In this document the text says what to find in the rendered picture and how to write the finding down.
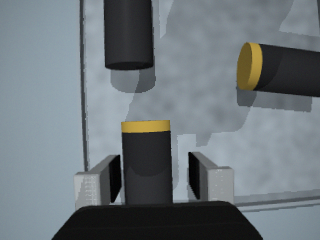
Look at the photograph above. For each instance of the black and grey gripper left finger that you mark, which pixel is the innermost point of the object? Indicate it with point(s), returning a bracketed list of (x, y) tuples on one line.
[(99, 186)]

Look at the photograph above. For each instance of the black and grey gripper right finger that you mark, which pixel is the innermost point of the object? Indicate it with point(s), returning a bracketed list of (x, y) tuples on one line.
[(208, 181)]

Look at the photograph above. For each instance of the grey shallow tray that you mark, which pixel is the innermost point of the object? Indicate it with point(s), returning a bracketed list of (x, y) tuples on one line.
[(271, 140)]

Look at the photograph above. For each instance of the black battery with gold top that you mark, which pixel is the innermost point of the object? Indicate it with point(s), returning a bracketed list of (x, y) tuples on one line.
[(128, 39), (147, 165), (276, 69)]

